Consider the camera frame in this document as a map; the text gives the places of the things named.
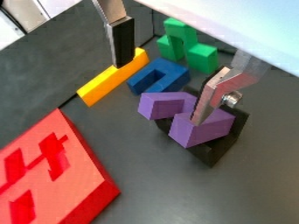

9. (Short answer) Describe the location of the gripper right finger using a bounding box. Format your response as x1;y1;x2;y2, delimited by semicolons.
191;50;271;125

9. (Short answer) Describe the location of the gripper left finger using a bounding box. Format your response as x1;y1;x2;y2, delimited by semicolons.
91;0;135;68

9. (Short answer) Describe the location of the purple U-shaped block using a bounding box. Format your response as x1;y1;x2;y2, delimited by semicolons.
138;92;235;148

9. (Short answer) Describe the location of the black fixture stand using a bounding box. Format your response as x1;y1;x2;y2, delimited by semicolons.
154;65;251;169

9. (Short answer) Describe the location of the red insertion board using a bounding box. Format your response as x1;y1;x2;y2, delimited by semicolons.
0;109;121;224

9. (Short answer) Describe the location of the blue U-shaped block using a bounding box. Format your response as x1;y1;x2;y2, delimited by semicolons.
126;58;191;95

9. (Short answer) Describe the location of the green arch block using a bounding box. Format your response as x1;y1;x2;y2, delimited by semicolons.
157;17;219;74

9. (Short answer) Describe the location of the yellow long block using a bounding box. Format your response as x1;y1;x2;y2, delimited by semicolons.
78;47;150;107

